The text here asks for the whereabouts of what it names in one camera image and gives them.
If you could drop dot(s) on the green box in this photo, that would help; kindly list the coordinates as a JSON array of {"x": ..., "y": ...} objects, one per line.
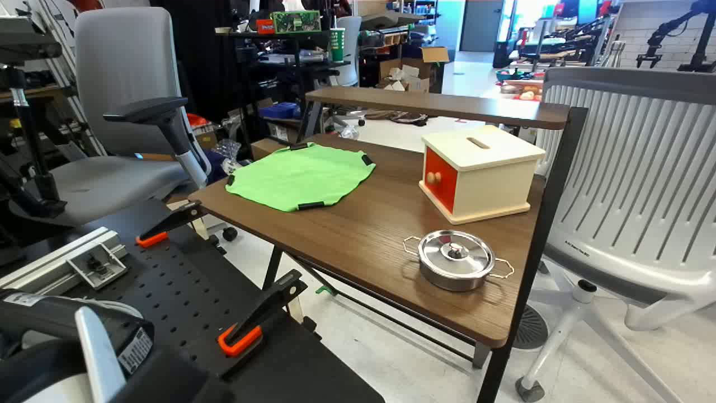
[{"x": 294, "y": 21}]

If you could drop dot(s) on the brown raised desk shelf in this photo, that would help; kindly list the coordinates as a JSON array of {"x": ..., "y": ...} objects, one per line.
[{"x": 433, "y": 103}]

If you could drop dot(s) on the grey office chair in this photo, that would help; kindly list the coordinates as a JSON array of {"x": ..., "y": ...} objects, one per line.
[{"x": 125, "y": 60}]

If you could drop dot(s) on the aluminium profile rail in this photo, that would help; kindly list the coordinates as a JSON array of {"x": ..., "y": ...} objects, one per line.
[{"x": 46, "y": 266}]

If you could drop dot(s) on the white slatted chair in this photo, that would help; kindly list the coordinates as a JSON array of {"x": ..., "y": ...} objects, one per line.
[{"x": 633, "y": 193}]

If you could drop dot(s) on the open cardboard box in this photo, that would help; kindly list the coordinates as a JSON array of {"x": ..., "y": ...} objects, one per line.
[{"x": 406, "y": 74}]

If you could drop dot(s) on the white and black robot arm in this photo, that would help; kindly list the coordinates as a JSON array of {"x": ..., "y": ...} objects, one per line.
[{"x": 46, "y": 372}]

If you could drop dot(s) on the wooden box with red drawer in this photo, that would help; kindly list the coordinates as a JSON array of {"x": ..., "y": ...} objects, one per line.
[{"x": 483, "y": 179}]

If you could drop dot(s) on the green can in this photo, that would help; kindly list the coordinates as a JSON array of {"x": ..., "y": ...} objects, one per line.
[{"x": 339, "y": 45}]

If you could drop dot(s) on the black perforated base board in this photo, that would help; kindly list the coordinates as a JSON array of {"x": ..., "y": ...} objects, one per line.
[{"x": 186, "y": 291}]

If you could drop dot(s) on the green cloth mat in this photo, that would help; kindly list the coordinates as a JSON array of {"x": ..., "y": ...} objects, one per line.
[{"x": 298, "y": 179}]

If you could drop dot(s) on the black tripod stand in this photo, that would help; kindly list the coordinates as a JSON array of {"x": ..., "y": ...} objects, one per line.
[{"x": 29, "y": 141}]

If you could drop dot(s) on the wooden desk with black frame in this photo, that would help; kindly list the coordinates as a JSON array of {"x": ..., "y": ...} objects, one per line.
[{"x": 523, "y": 299}]

